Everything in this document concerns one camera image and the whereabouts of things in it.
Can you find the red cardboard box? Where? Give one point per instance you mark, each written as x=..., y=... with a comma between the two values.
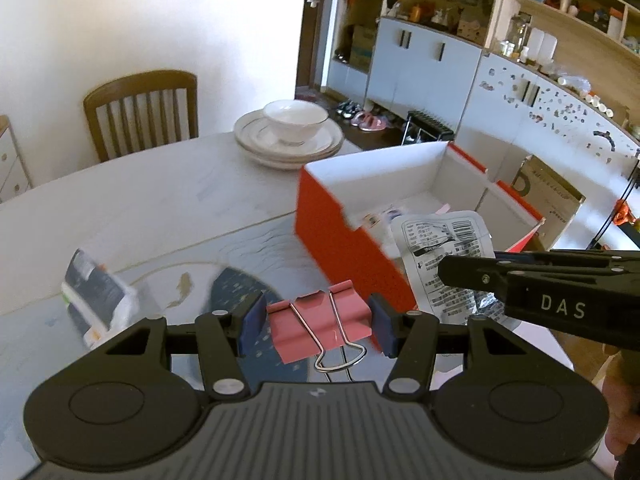
x=325, y=220

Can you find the dark wooden door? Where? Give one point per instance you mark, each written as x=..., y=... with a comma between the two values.
x=312, y=35

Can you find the white plate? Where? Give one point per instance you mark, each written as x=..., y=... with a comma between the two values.
x=250, y=130
x=280, y=161

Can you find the pink binder clip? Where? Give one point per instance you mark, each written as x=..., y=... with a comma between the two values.
x=287, y=325

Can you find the person's right hand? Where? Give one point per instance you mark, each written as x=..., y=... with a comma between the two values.
x=622, y=410

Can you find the white plastic containers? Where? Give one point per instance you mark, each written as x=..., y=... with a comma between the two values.
x=542, y=44

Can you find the large brown cardboard box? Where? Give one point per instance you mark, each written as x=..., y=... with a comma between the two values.
x=545, y=195

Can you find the white wrapper black print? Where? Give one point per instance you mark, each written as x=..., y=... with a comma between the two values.
x=430, y=240

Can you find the dark blue tissue pack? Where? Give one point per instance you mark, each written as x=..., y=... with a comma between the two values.
x=95, y=285

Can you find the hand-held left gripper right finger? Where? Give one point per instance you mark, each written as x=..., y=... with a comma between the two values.
x=382, y=327

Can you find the white blue-print packet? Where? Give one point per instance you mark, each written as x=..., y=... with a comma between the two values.
x=375, y=219

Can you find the grey wall cabinet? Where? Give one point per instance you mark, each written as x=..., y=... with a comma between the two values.
x=430, y=70

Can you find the cardboard box green print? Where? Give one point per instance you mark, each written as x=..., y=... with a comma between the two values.
x=362, y=47

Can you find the white bowl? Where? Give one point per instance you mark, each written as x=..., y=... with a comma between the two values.
x=295, y=122

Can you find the white table desktop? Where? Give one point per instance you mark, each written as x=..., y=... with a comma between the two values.
x=150, y=190

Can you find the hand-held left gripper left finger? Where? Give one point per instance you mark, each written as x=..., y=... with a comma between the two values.
x=252, y=322

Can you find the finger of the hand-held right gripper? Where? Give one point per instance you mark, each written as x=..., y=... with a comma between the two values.
x=575, y=259
x=470, y=272

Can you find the pink shoes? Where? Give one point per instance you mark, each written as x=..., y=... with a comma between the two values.
x=370, y=121

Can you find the white wooden sideboard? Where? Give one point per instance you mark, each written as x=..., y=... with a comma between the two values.
x=12, y=160

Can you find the wooden chair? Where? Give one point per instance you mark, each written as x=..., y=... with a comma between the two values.
x=140, y=85

